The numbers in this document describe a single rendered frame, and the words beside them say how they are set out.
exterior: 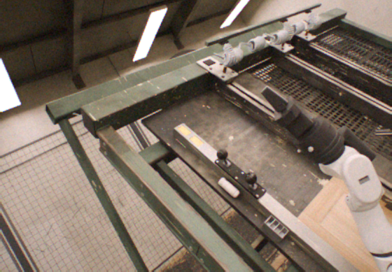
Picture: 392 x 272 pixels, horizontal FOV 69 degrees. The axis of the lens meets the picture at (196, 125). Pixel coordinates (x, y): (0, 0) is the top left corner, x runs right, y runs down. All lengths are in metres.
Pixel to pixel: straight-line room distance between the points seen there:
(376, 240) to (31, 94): 5.80
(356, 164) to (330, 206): 0.44
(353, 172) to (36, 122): 5.55
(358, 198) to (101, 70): 5.91
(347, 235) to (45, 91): 5.62
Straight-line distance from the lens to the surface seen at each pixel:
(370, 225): 0.78
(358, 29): 2.63
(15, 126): 5.90
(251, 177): 0.88
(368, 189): 0.72
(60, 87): 6.11
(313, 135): 0.67
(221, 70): 1.39
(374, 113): 1.65
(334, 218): 1.10
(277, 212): 0.99
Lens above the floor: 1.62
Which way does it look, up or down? 3 degrees up
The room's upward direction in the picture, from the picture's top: 32 degrees counter-clockwise
